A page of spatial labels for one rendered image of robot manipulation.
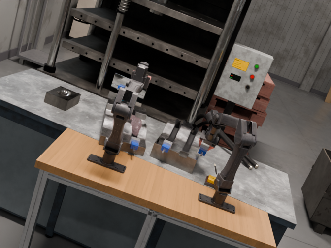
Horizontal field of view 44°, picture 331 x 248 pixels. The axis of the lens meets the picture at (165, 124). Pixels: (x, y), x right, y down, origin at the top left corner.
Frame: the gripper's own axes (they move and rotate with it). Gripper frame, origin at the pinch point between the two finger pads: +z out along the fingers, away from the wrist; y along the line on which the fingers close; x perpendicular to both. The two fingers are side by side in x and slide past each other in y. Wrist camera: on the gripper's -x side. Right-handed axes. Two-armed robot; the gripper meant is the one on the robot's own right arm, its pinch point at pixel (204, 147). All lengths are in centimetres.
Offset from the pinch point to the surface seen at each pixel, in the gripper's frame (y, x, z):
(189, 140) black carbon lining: 9.0, -11.2, 11.4
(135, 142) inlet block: 36.1, 17.3, 3.3
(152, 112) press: 42, -57, 46
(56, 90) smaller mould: 98, -7, 19
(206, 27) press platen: 32, -91, -19
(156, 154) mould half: 22.9, 13.5, 8.7
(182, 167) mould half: 6.7, 13.6, 8.3
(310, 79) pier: -242, -895, 444
